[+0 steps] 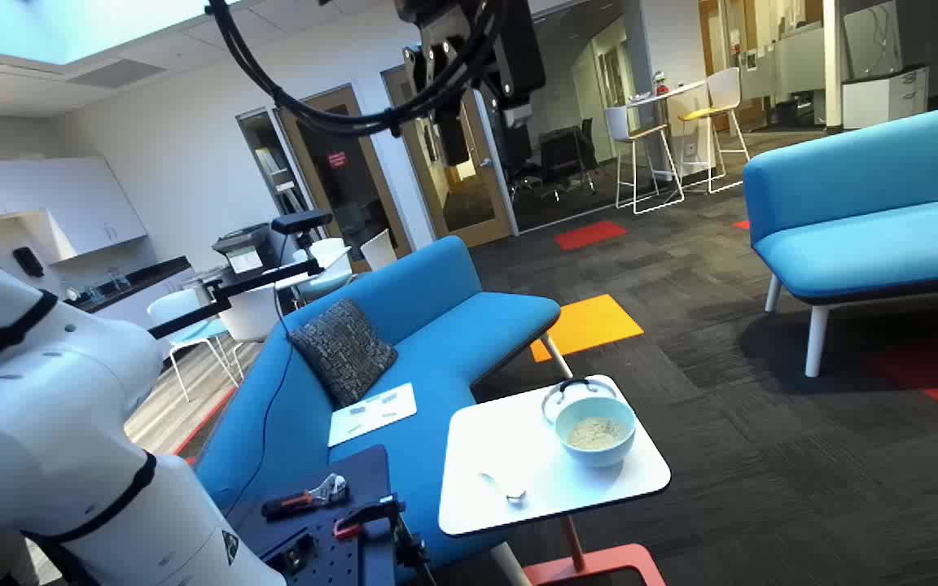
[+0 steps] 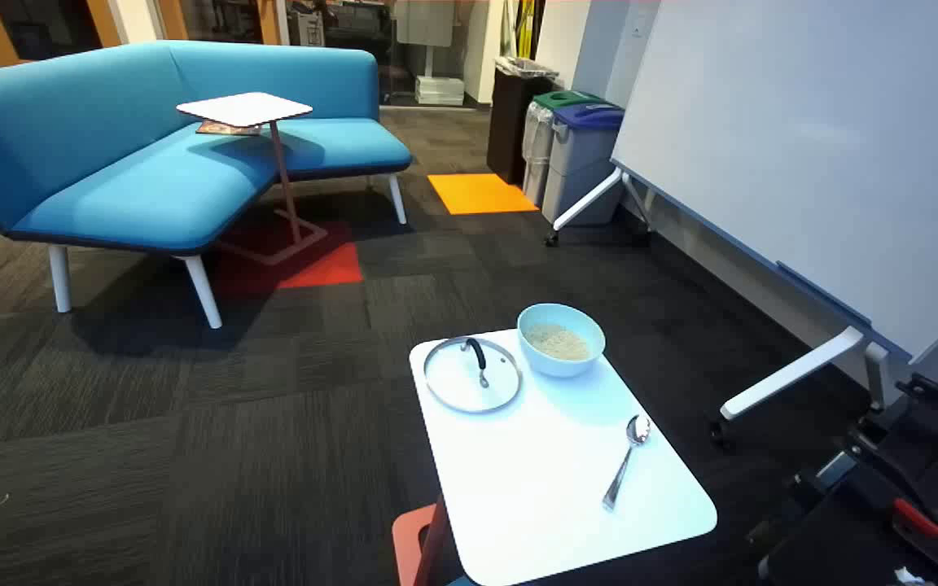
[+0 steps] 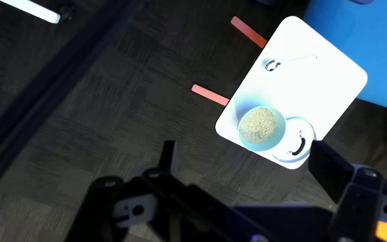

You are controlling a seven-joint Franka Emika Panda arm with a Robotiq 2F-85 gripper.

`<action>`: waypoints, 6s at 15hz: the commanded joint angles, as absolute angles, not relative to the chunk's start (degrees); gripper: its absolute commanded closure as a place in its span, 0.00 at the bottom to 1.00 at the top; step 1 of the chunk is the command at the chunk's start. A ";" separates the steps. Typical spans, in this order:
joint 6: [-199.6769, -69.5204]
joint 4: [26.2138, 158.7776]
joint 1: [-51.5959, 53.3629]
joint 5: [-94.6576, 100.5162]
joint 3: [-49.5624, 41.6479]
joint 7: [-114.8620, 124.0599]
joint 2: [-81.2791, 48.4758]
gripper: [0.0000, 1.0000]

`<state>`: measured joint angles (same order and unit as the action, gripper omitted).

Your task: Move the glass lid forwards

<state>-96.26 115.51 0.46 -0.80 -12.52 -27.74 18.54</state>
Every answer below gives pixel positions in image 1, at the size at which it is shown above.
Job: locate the glass lid with black handle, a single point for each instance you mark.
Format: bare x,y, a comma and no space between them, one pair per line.
567,392

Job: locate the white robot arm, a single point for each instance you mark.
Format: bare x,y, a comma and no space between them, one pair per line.
72,480

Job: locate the blue sofa near table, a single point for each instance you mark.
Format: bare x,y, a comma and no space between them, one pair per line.
449,335

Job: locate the grey patterned cushion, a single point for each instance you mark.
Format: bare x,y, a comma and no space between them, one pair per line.
343,354

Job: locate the white side table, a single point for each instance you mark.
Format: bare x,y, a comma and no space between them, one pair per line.
514,440

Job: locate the white paper sheet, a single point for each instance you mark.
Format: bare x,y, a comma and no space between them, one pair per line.
387,413

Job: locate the light blue bowl with noodles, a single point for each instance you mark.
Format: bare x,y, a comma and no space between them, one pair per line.
596,430

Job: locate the metal spoon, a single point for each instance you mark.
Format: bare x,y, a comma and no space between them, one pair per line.
508,492

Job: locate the white high table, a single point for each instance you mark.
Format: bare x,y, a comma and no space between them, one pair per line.
646,163

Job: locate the dark blue perforated board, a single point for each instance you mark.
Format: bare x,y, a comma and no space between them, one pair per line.
304,550

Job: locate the white bar stool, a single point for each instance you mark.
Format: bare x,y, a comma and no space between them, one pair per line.
726,97

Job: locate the blue sofa far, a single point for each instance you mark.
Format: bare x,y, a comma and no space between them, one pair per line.
847,219

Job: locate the red handled clamp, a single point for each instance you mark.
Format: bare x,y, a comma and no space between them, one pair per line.
334,491

